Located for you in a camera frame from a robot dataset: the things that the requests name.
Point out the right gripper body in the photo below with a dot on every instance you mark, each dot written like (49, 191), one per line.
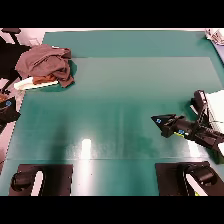
(175, 126)

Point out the brown shirt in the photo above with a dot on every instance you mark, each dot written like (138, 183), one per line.
(43, 61)

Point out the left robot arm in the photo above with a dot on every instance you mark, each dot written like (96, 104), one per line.
(23, 180)

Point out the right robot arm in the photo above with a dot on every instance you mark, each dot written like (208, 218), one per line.
(208, 137)

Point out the orange garment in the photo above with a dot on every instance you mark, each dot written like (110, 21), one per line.
(43, 80)

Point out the white garment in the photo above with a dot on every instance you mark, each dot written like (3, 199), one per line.
(26, 85)

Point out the black chair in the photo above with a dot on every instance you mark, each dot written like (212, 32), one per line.
(11, 58)

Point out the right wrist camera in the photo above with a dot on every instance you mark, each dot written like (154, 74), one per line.
(199, 101)

